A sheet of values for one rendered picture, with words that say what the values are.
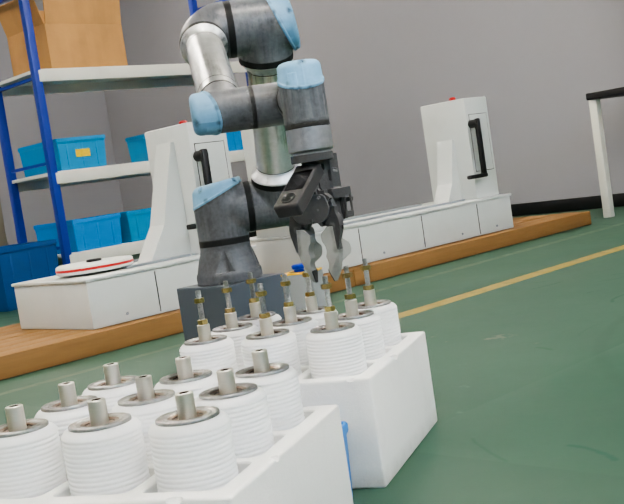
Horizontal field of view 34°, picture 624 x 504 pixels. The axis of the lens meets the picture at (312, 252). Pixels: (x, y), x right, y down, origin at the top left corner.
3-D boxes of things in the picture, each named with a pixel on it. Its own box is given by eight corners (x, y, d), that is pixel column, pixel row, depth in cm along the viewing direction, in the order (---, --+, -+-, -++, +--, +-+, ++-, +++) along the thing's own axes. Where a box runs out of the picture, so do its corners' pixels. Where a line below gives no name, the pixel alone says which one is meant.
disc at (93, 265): (41, 278, 399) (39, 266, 399) (107, 265, 420) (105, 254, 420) (82, 275, 377) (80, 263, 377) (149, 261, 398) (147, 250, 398)
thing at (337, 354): (344, 445, 165) (328, 335, 163) (308, 438, 172) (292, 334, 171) (388, 429, 171) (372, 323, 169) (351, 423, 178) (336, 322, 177)
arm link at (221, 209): (197, 241, 238) (187, 183, 237) (253, 232, 240) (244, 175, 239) (198, 243, 226) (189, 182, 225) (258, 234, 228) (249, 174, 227)
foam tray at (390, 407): (169, 496, 175) (152, 394, 174) (255, 432, 212) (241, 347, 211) (386, 488, 162) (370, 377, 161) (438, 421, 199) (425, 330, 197)
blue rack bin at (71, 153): (22, 179, 695) (17, 148, 693) (70, 173, 721) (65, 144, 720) (61, 171, 659) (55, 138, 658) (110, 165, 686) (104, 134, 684)
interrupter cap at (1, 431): (-27, 442, 124) (-28, 436, 124) (11, 425, 131) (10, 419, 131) (26, 438, 122) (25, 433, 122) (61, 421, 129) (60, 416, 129)
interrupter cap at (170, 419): (144, 431, 116) (143, 425, 116) (173, 413, 123) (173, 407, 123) (203, 427, 114) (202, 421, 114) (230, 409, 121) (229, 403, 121)
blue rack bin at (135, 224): (91, 246, 728) (86, 217, 726) (135, 238, 754) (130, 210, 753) (131, 242, 692) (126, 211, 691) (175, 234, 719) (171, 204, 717)
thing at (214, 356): (210, 453, 173) (193, 348, 172) (185, 445, 181) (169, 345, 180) (258, 438, 178) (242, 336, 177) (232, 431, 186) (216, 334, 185)
